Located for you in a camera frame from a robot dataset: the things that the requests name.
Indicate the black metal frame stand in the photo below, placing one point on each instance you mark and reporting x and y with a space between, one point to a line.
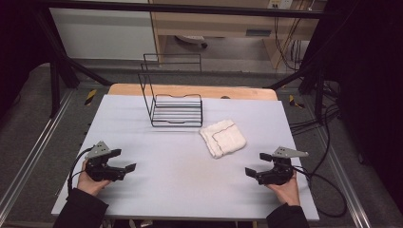
55 79
319 91

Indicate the person's left hand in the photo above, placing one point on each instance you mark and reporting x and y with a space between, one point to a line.
90 185

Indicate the person's right hand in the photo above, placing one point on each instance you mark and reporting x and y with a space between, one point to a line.
286 193

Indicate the white towel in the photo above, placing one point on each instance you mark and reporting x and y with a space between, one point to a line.
223 138

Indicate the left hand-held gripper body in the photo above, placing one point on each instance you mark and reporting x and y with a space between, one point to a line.
101 172

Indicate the white power socket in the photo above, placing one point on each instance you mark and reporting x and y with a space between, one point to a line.
280 3

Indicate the wooden desk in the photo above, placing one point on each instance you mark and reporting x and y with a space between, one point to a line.
221 25

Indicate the pale foam mat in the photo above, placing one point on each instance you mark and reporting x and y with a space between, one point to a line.
177 177

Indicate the black metal frame crossbar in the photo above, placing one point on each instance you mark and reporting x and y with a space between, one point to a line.
190 8

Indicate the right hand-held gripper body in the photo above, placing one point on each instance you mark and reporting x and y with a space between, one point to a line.
278 172

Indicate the black curtain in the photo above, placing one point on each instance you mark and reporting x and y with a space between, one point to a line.
15 47
370 79

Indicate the office chair base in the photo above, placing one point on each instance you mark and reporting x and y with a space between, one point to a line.
193 40

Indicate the white cabinet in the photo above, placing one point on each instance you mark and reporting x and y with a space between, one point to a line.
101 34

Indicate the aluminium floor rail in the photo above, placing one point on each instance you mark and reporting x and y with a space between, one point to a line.
345 180
34 152

